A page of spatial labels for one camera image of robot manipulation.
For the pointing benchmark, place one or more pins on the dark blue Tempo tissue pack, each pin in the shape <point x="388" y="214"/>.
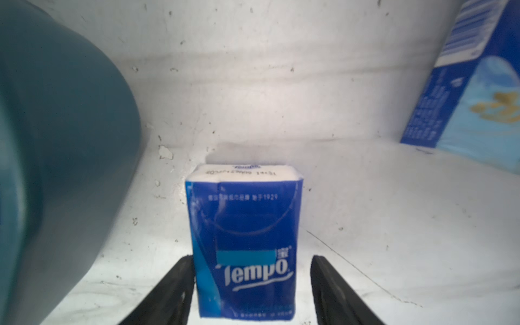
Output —
<point x="244" y="224"/>

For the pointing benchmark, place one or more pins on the blue tissue pack second row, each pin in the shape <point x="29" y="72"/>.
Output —
<point x="470" y="103"/>

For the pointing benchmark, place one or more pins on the teal storage tray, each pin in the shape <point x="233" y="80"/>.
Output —
<point x="70" y="142"/>

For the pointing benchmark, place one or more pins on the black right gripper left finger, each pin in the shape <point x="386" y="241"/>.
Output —
<point x="170" y="300"/>

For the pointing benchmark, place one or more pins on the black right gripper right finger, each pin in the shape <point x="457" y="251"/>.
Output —
<point x="335" y="301"/>

